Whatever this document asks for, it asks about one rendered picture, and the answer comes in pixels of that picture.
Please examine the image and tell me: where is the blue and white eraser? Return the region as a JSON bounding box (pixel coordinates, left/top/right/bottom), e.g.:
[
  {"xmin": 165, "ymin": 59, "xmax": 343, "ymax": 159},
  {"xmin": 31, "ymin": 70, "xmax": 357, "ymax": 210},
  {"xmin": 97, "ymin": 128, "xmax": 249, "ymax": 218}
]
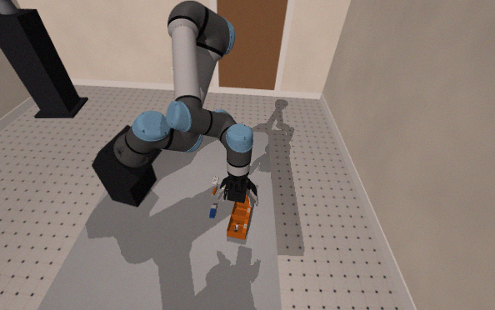
[{"xmin": 209, "ymin": 205, "xmax": 216, "ymax": 218}]

